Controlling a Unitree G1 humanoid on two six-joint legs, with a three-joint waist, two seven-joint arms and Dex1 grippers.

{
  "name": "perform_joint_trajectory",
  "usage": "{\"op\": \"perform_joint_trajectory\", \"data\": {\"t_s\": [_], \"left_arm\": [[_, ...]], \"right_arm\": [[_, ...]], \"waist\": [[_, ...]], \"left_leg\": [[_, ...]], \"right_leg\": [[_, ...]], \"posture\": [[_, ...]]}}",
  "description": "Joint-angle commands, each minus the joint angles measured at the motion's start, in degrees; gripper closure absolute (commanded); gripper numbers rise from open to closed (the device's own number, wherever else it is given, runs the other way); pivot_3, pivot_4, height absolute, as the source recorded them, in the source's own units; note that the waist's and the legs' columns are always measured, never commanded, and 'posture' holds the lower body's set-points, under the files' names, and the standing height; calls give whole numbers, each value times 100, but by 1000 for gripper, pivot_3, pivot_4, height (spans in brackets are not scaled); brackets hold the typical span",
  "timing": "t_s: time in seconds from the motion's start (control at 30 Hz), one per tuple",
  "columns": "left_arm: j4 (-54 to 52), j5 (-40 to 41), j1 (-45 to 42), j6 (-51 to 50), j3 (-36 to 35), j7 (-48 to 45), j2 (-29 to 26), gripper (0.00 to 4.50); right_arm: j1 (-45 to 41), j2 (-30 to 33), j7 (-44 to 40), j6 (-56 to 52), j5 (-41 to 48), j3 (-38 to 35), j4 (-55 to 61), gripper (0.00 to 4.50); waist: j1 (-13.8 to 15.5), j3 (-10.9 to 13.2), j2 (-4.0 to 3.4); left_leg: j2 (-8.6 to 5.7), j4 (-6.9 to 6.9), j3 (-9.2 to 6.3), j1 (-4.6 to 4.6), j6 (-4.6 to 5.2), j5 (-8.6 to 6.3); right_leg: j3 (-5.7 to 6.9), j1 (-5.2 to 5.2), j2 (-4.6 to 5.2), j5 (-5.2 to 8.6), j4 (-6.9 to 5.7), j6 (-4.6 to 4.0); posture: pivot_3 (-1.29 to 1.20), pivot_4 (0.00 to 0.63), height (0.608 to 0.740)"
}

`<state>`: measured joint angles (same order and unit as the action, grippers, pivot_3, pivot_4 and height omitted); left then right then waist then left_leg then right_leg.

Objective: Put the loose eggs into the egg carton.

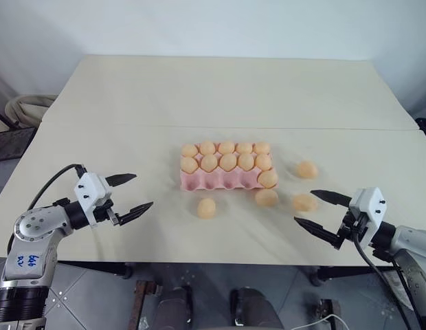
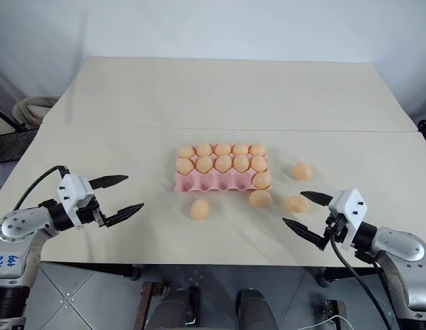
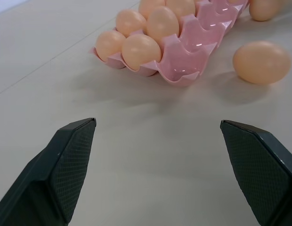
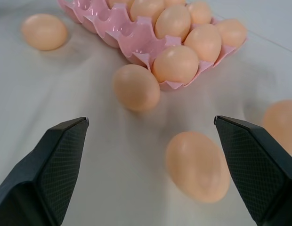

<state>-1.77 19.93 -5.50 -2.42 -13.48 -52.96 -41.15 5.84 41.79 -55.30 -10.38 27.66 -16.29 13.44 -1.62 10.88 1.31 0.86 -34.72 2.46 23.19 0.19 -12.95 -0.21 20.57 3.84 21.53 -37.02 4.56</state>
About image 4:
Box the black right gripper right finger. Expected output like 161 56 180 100
213 115 292 226

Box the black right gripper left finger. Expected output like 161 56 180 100
0 117 90 226

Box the pink plastic egg tray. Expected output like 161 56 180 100
57 0 248 92

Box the beige egg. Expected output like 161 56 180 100
261 99 292 155
152 45 199 83
184 23 222 63
165 131 231 204
21 13 68 51
187 1 212 24
154 4 192 42
216 18 247 48
130 0 166 25
112 64 161 113

